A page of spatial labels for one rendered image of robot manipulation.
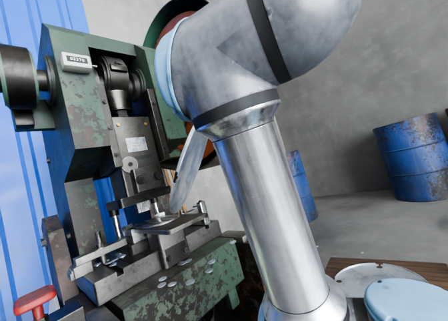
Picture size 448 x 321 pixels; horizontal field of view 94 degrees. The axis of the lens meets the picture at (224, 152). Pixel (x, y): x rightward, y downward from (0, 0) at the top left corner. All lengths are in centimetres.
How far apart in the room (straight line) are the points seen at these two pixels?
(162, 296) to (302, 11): 66
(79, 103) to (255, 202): 64
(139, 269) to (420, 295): 62
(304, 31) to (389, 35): 358
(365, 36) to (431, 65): 86
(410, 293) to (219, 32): 39
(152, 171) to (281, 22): 66
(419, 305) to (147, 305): 54
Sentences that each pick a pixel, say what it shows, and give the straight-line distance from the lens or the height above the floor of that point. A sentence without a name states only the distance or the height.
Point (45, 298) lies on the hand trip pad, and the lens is 58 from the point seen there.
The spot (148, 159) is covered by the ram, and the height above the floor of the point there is 100.
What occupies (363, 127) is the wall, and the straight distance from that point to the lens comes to 369.
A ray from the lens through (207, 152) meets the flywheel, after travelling 100.
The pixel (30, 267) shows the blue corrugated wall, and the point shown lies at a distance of 196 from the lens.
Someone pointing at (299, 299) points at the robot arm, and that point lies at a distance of 33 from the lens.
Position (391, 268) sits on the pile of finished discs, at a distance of 113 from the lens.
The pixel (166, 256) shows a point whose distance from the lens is 74.
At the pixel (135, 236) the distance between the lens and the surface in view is 83.
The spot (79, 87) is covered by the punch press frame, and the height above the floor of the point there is 125.
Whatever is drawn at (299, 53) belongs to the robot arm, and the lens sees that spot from 23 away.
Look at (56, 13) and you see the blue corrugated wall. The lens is 260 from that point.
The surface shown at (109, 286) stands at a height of 68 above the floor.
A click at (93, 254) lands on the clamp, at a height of 75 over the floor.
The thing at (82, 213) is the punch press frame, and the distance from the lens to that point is 101.
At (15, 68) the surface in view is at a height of 131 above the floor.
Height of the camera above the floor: 90
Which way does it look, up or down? 4 degrees up
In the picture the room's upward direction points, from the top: 16 degrees counter-clockwise
